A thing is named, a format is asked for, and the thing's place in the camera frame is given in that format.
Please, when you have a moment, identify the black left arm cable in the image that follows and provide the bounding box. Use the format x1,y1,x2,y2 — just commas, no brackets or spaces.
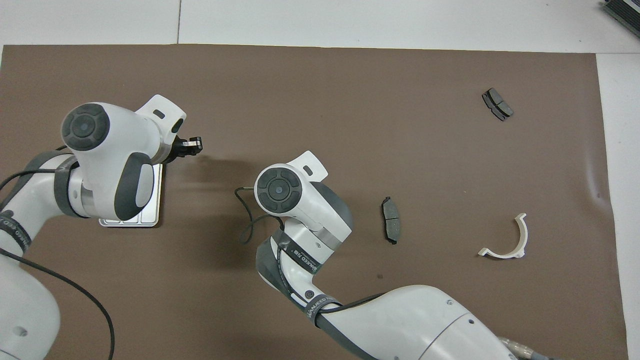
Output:
0,145,117,360

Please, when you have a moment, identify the white curved plastic bracket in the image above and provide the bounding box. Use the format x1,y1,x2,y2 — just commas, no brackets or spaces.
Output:
477,213,529,260

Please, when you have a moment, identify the dark ribbed device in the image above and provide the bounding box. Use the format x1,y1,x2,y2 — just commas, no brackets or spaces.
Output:
602,0,640,38

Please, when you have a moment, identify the short grooved brake pad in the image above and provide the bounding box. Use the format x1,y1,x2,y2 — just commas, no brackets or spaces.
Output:
481,87,515,122

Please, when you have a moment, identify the long dark brake pad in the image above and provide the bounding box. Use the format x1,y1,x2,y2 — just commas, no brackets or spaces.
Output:
381,196,402,245

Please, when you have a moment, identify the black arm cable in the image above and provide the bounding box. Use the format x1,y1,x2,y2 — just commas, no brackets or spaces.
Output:
0,145,117,360
235,186,386,313

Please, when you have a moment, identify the brown table mat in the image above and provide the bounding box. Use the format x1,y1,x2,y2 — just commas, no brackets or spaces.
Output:
0,44,630,360

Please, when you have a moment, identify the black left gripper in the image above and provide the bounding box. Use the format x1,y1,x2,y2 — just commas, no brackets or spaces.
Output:
164,136,204,164

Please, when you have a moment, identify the silver metal tray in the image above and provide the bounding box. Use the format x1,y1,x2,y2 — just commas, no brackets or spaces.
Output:
98,162,165,228

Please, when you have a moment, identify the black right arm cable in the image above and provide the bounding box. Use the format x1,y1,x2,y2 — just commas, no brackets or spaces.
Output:
235,186,386,313

